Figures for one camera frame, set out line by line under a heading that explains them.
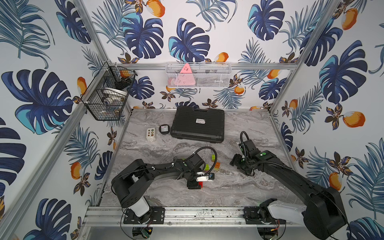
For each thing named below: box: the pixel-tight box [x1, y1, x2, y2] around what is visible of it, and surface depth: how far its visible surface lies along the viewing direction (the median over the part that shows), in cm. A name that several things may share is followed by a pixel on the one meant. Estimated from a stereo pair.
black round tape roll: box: [158, 124, 171, 135], surface depth 109 cm
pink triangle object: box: [175, 63, 196, 86], surface depth 92 cm
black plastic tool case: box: [170, 106, 225, 143], surface depth 105 cm
